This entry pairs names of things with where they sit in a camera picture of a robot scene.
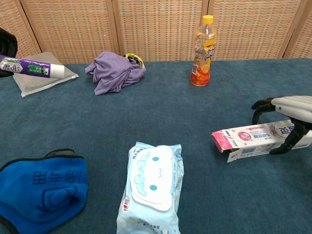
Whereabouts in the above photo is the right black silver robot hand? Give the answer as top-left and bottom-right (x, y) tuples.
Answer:
(251, 95), (312, 155)

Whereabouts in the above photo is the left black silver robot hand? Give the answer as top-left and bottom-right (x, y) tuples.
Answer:
(0, 27), (18, 78)

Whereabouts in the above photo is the purple toothpaste tube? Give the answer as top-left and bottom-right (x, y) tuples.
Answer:
(0, 54), (65, 79)

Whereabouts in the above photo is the white pink toothpaste box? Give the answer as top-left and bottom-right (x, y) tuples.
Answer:
(211, 119), (312, 163)

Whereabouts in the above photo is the grey cloth in clear bag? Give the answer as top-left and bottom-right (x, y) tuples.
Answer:
(12, 51), (79, 98)

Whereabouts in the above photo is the crumpled purple cloth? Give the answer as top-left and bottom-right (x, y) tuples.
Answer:
(84, 51), (147, 96)

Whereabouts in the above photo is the orange drink bottle yellow cap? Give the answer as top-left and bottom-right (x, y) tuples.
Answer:
(190, 15), (217, 87)

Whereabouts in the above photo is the blue cloth with black trim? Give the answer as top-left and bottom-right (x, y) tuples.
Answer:
(0, 149), (88, 234)

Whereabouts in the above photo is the woven folding screen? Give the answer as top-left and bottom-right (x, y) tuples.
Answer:
(0, 0), (312, 68)

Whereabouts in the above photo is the light blue wet wipes pack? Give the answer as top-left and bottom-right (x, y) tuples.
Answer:
(116, 141), (185, 234)

